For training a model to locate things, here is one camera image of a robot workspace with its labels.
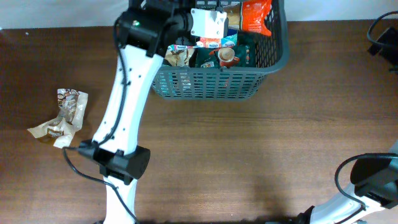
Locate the beige brown snack bag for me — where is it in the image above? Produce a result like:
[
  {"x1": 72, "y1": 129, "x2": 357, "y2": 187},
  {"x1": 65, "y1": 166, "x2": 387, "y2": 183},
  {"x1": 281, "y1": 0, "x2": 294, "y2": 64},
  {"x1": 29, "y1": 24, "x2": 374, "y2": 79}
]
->
[
  {"x1": 164, "y1": 49, "x2": 195, "y2": 67},
  {"x1": 28, "y1": 88, "x2": 88, "y2": 148}
]

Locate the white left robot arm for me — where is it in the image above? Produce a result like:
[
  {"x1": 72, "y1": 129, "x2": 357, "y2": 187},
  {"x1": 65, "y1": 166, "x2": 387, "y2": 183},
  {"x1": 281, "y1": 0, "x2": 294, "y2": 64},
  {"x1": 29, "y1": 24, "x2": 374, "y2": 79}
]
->
[{"x1": 77, "y1": 1, "x2": 228, "y2": 223}]

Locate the blue tissue pack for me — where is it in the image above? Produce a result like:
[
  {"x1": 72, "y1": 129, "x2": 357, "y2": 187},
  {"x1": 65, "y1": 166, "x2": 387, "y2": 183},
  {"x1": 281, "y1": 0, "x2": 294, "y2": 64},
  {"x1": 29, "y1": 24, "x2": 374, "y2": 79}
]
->
[{"x1": 167, "y1": 29, "x2": 238, "y2": 51}]

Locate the green Nescafe coffee bag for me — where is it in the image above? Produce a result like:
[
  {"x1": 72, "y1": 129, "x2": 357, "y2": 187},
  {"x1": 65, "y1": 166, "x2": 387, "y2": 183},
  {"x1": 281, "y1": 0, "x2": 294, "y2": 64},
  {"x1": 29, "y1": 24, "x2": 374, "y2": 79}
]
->
[{"x1": 195, "y1": 35, "x2": 256, "y2": 68}]

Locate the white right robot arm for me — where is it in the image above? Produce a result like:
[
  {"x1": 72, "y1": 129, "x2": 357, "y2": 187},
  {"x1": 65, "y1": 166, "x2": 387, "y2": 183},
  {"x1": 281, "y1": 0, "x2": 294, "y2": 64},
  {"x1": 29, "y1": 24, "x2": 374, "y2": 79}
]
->
[{"x1": 290, "y1": 143, "x2": 397, "y2": 224}]

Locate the grey plastic lattice basket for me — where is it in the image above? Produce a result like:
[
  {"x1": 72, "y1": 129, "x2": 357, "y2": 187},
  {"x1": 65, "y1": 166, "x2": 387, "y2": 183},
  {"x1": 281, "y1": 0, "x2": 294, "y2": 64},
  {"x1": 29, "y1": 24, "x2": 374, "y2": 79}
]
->
[{"x1": 150, "y1": 1, "x2": 289, "y2": 100}]

